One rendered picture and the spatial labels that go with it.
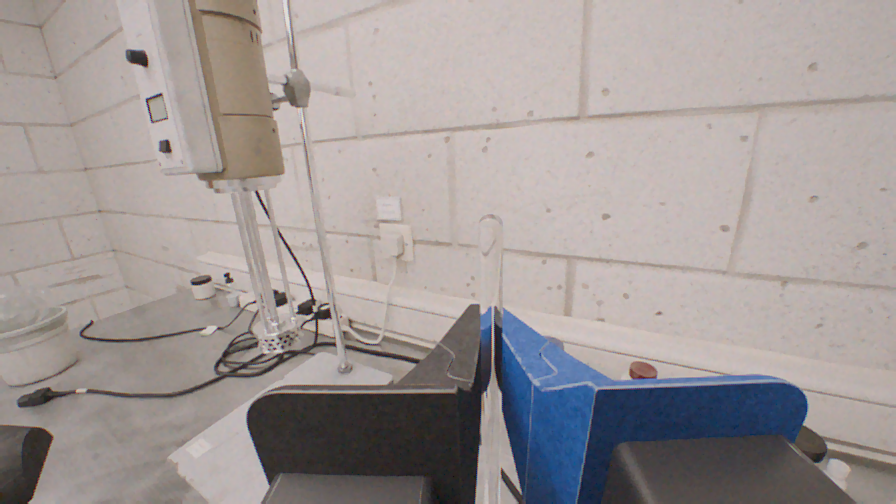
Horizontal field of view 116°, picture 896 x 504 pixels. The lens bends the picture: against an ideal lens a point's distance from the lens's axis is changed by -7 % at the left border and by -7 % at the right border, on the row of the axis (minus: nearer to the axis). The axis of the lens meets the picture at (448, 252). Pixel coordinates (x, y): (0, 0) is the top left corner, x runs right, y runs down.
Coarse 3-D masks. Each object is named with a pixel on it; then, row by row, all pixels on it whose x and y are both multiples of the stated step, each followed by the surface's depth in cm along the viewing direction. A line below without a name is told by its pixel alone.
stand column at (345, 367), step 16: (288, 0) 42; (288, 16) 43; (288, 32) 43; (288, 48) 44; (304, 112) 47; (304, 128) 47; (304, 144) 48; (320, 208) 51; (320, 224) 52; (320, 240) 52; (336, 304) 56; (336, 320) 57; (336, 336) 58
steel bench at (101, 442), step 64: (128, 320) 86; (192, 320) 85; (256, 320) 84; (0, 384) 60; (64, 384) 60; (128, 384) 60; (192, 384) 59; (256, 384) 59; (64, 448) 45; (128, 448) 45
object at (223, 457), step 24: (312, 360) 65; (336, 360) 64; (288, 384) 58; (312, 384) 57; (336, 384) 57; (360, 384) 57; (384, 384) 57; (240, 408) 52; (216, 432) 47; (240, 432) 47; (192, 456) 43; (216, 456) 43; (240, 456) 43; (192, 480) 39; (216, 480) 39; (240, 480) 39; (264, 480) 39
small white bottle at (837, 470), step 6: (834, 462) 32; (840, 462) 32; (828, 468) 33; (834, 468) 32; (840, 468) 32; (846, 468) 32; (828, 474) 33; (834, 474) 32; (840, 474) 32; (846, 474) 31; (834, 480) 32; (840, 480) 32; (840, 486) 32; (846, 486) 32
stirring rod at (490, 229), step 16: (480, 224) 7; (496, 224) 7; (480, 240) 7; (496, 240) 7; (480, 256) 8; (496, 256) 7; (480, 272) 8; (496, 272) 8; (480, 288) 8; (496, 288) 8; (480, 304) 8; (496, 304) 8; (480, 320) 8; (496, 320) 8; (496, 336) 8; (496, 352) 8; (496, 368) 8; (496, 384) 9; (496, 400) 9; (496, 416) 9; (496, 432) 9; (496, 448) 9; (496, 464) 9; (496, 480) 10; (496, 496) 10
